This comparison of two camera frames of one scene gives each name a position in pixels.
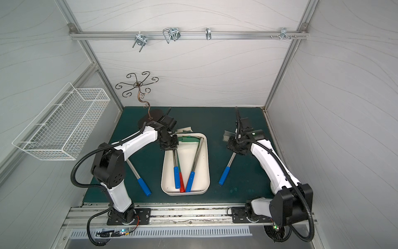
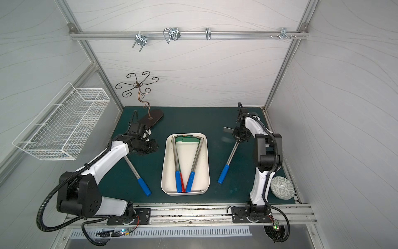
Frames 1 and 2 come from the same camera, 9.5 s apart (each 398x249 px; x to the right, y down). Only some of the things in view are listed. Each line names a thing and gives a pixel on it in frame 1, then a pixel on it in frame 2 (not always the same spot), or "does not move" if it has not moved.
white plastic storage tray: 187,152 does not move
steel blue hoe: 192,175 does not move
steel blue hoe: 176,169 does not move
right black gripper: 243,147 -> 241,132
